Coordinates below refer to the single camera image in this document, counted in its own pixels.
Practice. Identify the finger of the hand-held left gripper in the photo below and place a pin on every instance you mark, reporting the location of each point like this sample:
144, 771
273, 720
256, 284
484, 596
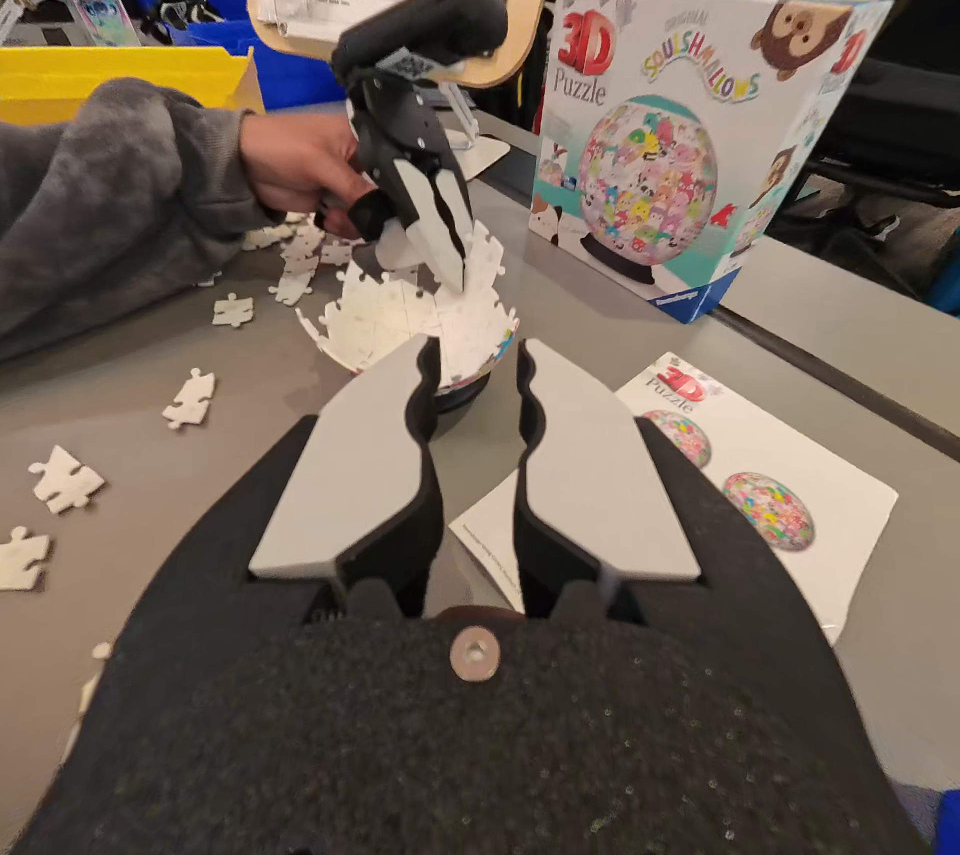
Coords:
420, 210
463, 217

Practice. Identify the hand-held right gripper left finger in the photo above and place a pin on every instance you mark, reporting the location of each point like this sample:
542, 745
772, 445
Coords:
352, 480

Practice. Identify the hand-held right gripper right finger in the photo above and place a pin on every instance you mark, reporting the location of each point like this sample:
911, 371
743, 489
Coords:
600, 487

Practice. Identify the partly built white puzzle ball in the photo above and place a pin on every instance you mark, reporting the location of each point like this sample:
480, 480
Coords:
390, 322

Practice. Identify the black round ball stand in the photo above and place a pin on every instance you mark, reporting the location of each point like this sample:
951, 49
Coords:
465, 396

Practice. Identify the puzzle pieces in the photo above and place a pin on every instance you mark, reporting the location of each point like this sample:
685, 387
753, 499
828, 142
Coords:
64, 480

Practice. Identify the person's grey sleeved left forearm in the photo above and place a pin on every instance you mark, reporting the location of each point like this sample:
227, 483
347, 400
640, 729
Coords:
112, 210

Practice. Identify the white puzzle instruction leaflet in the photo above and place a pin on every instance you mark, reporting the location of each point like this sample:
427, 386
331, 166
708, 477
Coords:
825, 495

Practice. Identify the colourful puzzle ball box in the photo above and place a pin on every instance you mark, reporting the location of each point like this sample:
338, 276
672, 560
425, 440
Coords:
675, 120

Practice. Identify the person's left hand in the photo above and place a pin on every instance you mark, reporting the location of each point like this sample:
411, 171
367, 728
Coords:
300, 157

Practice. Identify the yellow plastic bin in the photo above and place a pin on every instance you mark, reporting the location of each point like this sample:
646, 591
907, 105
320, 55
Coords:
112, 75

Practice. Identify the black office chair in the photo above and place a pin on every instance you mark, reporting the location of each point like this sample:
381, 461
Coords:
885, 120

